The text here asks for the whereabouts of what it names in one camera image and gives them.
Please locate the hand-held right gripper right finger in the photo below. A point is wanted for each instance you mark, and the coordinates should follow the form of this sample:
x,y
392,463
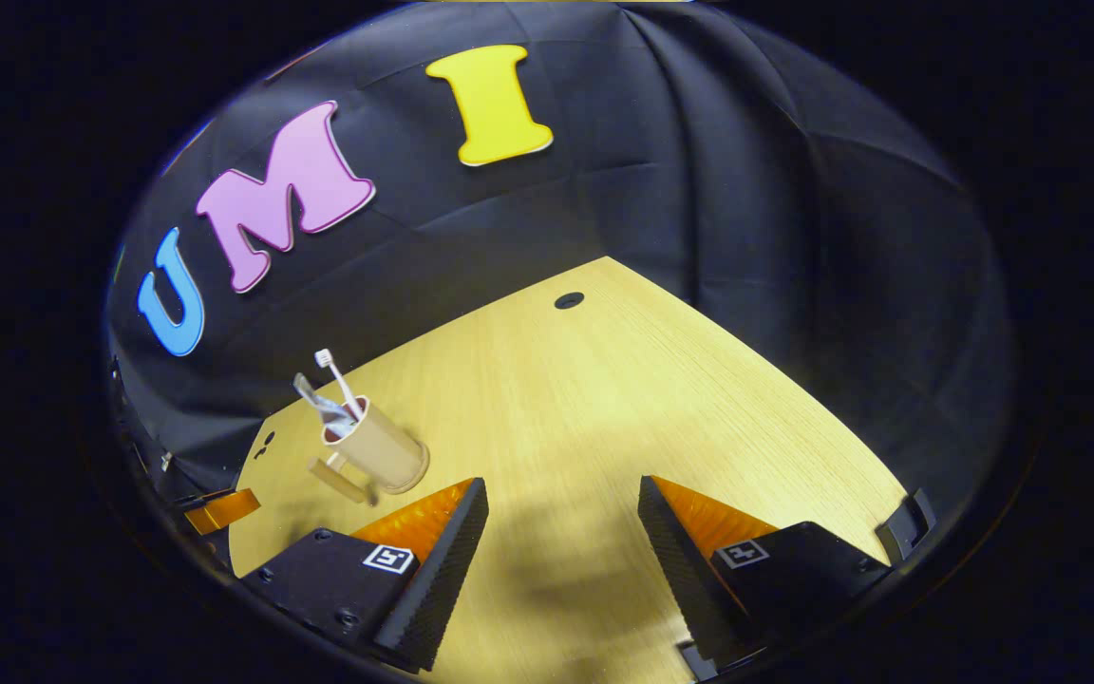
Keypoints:
x,y
675,570

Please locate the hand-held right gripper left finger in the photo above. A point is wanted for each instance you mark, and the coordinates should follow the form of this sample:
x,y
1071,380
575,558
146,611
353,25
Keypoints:
x,y
443,570

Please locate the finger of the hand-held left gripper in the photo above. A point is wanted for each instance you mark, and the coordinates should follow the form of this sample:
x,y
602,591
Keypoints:
x,y
224,510

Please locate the white toothpaste tube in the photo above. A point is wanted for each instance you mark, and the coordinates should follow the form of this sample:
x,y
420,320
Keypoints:
x,y
319,404

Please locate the white toothbrush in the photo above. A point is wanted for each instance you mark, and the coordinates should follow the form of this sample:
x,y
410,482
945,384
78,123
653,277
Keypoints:
x,y
338,380

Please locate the wooden desktop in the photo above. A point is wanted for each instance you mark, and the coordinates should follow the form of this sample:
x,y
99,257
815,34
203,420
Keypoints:
x,y
604,399

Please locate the black round desk grommet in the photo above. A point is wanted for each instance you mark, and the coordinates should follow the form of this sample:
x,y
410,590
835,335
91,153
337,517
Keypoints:
x,y
569,300

